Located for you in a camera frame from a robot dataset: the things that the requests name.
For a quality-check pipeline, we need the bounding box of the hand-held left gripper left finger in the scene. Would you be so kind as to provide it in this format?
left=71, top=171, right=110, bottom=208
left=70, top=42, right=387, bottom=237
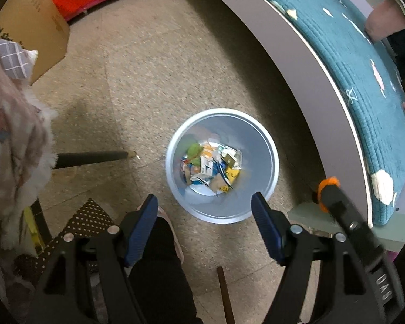
left=30, top=194, right=159, bottom=324

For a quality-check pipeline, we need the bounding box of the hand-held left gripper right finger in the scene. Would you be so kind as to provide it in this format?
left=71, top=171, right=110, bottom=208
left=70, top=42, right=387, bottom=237
left=251, top=192, right=389, bottom=324

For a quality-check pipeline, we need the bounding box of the pile of wrappers and scraps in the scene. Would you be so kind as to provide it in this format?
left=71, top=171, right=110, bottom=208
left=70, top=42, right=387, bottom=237
left=180, top=140, right=244, bottom=196

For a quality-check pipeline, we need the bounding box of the light blue plastic bin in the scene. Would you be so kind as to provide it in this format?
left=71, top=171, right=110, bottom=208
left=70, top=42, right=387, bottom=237
left=165, top=108, right=280, bottom=224

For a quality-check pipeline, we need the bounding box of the pink slipper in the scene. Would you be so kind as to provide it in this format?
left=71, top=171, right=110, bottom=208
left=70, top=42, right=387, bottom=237
left=137, top=204, right=184, bottom=264

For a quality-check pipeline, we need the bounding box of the person's leg in black trousers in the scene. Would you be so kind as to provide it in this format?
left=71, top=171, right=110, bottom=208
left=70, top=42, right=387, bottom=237
left=126, top=215, right=198, bottom=324

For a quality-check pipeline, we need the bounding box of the dotted brown seat cushion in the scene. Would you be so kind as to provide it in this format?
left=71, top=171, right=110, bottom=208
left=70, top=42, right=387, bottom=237
left=15, top=198, right=117, bottom=277

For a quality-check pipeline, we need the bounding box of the dark chair leg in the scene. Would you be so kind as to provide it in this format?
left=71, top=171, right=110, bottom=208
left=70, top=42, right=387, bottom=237
left=52, top=151, right=137, bottom=170
left=217, top=266, right=237, bottom=324

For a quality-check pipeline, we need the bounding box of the teal quilted bed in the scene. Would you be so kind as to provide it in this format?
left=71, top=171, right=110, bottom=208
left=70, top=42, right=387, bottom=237
left=231, top=0, right=405, bottom=225

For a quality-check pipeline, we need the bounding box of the fluffy pink white cloth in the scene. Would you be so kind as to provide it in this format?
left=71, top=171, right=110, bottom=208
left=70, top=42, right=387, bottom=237
left=0, top=34, right=59, bottom=254

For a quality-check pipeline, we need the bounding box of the grey checked tablecloth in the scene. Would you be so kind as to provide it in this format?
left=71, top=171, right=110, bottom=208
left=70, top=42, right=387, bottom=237
left=0, top=38, right=39, bottom=81

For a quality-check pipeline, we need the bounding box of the brown cardboard box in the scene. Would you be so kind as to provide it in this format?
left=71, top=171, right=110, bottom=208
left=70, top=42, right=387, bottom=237
left=0, top=0, right=71, bottom=85

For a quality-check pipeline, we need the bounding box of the mint and white bunk bed frame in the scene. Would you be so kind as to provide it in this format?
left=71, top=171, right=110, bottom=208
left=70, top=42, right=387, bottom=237
left=189, top=0, right=405, bottom=254

